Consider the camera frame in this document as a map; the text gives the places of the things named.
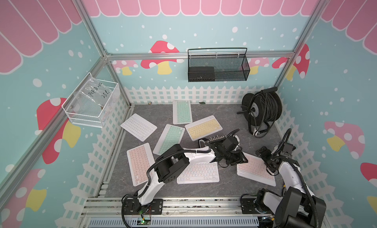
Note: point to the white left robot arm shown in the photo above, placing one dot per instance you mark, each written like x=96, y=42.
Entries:
x=175, y=160

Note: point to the plastic bag in basket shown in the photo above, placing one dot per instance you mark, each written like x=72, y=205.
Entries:
x=95, y=92

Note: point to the centre white backlit keyboard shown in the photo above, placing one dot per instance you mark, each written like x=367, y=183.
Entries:
x=199, y=173

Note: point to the black cable reel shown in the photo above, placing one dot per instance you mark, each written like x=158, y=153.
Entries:
x=261, y=110

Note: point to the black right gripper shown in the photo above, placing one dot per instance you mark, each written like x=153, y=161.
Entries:
x=264, y=155

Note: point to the green key keyboard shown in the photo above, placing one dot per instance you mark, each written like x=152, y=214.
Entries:
x=170, y=136
x=182, y=112

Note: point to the pink key keyboard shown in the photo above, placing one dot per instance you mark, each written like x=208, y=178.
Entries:
x=140, y=159
x=255, y=169

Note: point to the black box in basket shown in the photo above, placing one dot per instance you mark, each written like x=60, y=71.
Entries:
x=201, y=74

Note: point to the far green key keyboard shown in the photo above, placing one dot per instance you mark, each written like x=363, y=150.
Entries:
x=182, y=112

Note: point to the black wire mesh basket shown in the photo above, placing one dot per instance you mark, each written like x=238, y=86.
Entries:
x=230, y=64

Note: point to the clear wire wall basket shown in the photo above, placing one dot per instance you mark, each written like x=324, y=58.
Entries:
x=87, y=114

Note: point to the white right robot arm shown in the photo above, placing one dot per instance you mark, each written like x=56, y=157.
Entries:
x=298, y=207

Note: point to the yellow key white keyboard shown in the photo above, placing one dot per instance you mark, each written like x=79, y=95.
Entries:
x=203, y=128

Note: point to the near green key keyboard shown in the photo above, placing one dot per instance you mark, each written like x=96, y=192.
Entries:
x=170, y=136

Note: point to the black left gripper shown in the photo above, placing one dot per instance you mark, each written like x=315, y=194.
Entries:
x=239, y=158

